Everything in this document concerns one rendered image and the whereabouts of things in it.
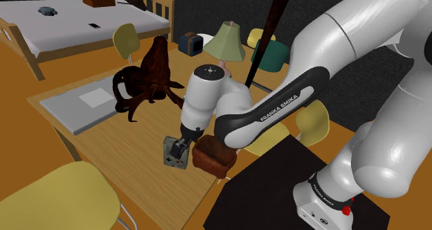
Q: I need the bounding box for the grey handheld game console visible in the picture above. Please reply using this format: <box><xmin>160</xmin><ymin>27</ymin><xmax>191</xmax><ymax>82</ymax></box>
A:
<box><xmin>163</xmin><ymin>136</ymin><xmax>188</xmax><ymax>170</ymax></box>

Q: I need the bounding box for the wooden table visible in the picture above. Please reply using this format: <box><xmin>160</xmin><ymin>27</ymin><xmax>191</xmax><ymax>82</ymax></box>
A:
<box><xmin>26</xmin><ymin>42</ymin><xmax>291</xmax><ymax>230</ymax></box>

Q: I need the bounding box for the dark brown octopus figure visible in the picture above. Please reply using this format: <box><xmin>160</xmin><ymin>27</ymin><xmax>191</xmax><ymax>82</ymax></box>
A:
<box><xmin>111</xmin><ymin>35</ymin><xmax>185</xmax><ymax>123</ymax></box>

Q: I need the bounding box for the white plate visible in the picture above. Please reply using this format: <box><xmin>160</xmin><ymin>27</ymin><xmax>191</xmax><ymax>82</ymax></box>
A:
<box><xmin>197</xmin><ymin>33</ymin><xmax>215</xmax><ymax>46</ymax></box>

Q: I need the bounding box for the black robot stand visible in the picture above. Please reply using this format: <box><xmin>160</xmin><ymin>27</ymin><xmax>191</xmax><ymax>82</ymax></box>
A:
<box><xmin>202</xmin><ymin>134</ymin><xmax>391</xmax><ymax>230</ymax></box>

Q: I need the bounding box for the table lamp with green shade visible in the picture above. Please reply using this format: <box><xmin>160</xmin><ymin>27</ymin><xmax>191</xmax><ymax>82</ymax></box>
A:
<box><xmin>202</xmin><ymin>21</ymin><xmax>246</xmax><ymax>79</ymax></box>

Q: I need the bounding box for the yellow chair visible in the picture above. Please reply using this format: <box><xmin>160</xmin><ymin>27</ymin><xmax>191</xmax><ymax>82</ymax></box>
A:
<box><xmin>111</xmin><ymin>22</ymin><xmax>141</xmax><ymax>65</ymax></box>
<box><xmin>243</xmin><ymin>99</ymin><xmax>331</xmax><ymax>157</ymax></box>
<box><xmin>246</xmin><ymin>28</ymin><xmax>276</xmax><ymax>48</ymax></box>
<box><xmin>0</xmin><ymin>160</ymin><xmax>138</xmax><ymax>230</ymax></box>

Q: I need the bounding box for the dark green chair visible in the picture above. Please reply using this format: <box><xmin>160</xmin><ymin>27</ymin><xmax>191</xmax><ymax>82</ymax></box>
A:
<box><xmin>250</xmin><ymin>39</ymin><xmax>291</xmax><ymax>73</ymax></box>

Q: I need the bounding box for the grey laptop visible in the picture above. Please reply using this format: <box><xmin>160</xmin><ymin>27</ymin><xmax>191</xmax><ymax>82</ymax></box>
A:
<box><xmin>39</xmin><ymin>74</ymin><xmax>136</xmax><ymax>136</ymax></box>

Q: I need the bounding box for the dark brown pole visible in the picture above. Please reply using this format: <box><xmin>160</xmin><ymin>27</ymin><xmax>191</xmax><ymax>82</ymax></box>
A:
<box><xmin>244</xmin><ymin>0</ymin><xmax>296</xmax><ymax>89</ymax></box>

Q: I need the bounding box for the wooden bed with white mattress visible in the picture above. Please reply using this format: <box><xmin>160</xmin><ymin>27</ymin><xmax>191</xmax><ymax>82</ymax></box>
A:
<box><xmin>0</xmin><ymin>0</ymin><xmax>176</xmax><ymax>82</ymax></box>

